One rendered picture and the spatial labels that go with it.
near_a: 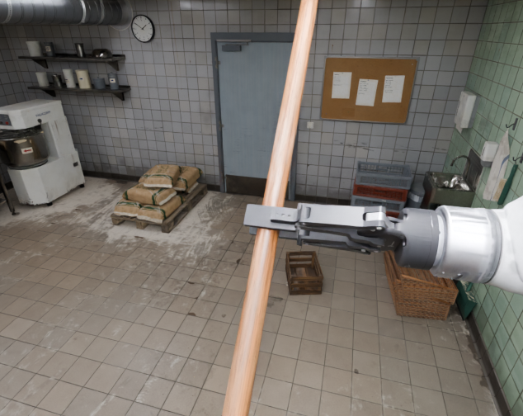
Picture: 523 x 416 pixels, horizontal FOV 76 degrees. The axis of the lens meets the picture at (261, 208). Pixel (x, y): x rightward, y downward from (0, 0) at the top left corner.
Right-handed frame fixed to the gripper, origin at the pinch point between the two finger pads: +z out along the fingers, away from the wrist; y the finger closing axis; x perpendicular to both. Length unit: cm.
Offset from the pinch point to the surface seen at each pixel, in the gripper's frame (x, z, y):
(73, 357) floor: -56, 172, 208
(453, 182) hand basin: 162, -124, 296
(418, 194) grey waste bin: 163, -99, 332
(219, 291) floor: 15, 91, 271
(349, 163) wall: 212, -20, 361
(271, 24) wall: 321, 86, 240
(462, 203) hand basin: 130, -123, 273
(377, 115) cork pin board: 253, -46, 311
